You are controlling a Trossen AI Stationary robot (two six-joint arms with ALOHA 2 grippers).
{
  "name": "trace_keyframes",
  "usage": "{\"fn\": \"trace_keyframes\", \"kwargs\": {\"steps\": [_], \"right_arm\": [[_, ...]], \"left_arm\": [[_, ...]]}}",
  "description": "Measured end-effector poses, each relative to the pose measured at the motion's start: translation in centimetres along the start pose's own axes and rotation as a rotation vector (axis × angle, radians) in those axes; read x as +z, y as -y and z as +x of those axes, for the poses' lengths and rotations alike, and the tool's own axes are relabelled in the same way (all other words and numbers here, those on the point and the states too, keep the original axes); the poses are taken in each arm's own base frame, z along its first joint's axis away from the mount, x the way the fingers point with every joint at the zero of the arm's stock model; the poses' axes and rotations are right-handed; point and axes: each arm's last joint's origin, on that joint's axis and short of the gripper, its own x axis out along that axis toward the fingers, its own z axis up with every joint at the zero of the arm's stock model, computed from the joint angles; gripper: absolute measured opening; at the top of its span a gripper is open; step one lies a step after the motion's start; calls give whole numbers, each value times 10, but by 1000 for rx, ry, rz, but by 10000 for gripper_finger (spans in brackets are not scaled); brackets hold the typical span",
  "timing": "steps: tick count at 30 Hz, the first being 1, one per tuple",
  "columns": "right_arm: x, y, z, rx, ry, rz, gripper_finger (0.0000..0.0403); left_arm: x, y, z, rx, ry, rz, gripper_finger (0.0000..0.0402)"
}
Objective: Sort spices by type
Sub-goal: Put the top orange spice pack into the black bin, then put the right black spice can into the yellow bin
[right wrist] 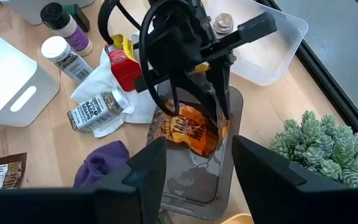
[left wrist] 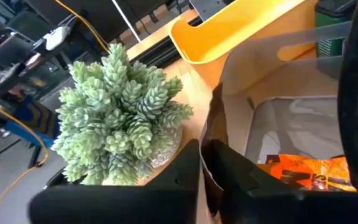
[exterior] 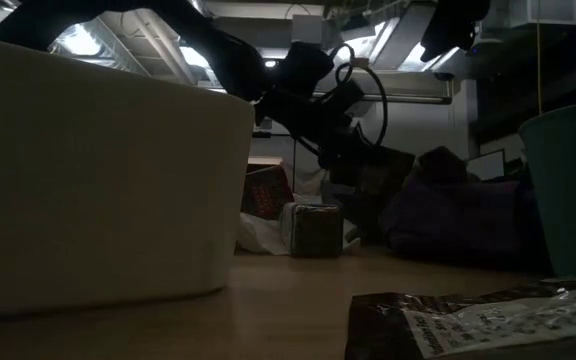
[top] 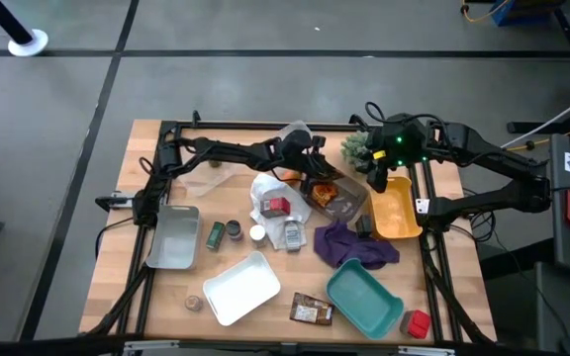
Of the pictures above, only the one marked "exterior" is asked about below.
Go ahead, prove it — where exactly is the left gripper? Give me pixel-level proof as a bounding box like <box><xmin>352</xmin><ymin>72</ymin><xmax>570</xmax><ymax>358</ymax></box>
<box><xmin>257</xmin><ymin>79</ymin><xmax>385</xmax><ymax>170</ymax></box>

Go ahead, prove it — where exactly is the clear labelled spice bottle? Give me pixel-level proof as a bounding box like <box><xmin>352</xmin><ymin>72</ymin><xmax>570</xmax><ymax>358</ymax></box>
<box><xmin>280</xmin><ymin>201</ymin><xmax>345</xmax><ymax>259</ymax></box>

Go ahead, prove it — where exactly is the red spice box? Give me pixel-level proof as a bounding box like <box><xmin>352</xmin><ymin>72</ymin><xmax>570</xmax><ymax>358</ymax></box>
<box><xmin>240</xmin><ymin>164</ymin><xmax>295</xmax><ymax>221</ymax></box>

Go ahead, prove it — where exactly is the white cloth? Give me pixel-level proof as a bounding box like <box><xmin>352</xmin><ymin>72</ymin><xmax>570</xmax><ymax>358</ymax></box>
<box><xmin>236</xmin><ymin>167</ymin><xmax>362</xmax><ymax>257</ymax></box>

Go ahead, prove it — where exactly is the purple cloth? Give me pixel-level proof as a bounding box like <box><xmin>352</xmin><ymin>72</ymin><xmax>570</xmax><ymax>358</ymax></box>
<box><xmin>380</xmin><ymin>146</ymin><xmax>552</xmax><ymax>271</ymax></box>

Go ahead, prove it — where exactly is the white framed board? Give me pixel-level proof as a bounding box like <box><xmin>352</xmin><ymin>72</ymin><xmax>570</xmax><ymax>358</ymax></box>
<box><xmin>467</xmin><ymin>148</ymin><xmax>507</xmax><ymax>181</ymax></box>

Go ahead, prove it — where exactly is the brown packet white label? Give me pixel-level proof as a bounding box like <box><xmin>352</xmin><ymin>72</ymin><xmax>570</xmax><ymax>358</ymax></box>
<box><xmin>343</xmin><ymin>272</ymin><xmax>576</xmax><ymax>360</ymax></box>

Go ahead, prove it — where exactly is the teal plastic tray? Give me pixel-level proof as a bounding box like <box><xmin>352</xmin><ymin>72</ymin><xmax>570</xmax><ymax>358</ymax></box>
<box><xmin>517</xmin><ymin>98</ymin><xmax>576</xmax><ymax>279</ymax></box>

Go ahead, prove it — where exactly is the white plastic tray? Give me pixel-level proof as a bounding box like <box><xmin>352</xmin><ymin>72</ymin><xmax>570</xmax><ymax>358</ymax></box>
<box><xmin>0</xmin><ymin>34</ymin><xmax>257</xmax><ymax>321</ymax></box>

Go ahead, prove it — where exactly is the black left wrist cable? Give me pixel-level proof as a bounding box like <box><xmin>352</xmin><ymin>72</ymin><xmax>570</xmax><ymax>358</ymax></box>
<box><xmin>335</xmin><ymin>43</ymin><xmax>389</xmax><ymax>149</ymax></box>

